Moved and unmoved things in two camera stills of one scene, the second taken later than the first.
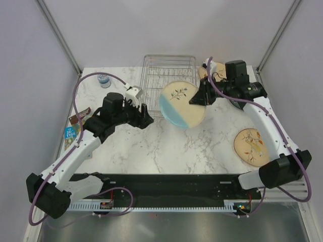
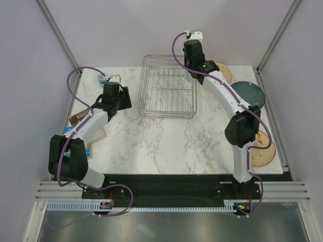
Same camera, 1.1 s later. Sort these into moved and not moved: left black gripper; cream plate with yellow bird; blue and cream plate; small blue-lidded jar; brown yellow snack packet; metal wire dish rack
Moved: left black gripper; blue and cream plate
Not moved: metal wire dish rack; small blue-lidded jar; brown yellow snack packet; cream plate with yellow bird
